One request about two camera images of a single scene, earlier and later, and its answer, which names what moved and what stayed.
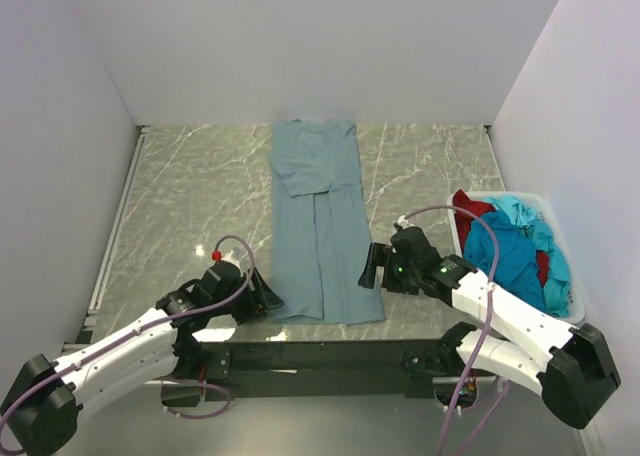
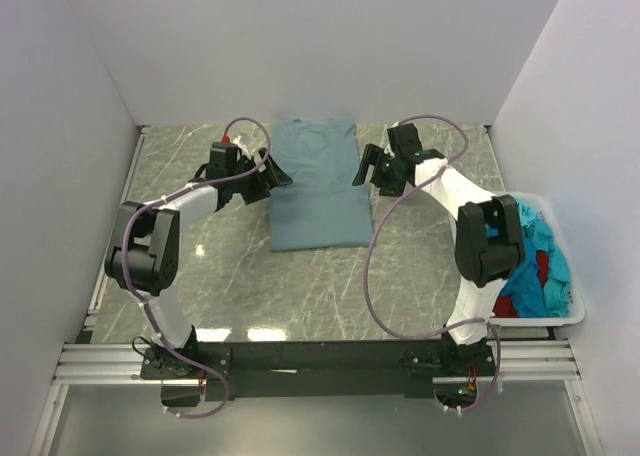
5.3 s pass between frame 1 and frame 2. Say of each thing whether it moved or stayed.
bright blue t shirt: stayed
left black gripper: moved
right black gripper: moved
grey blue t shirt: moved
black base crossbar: stayed
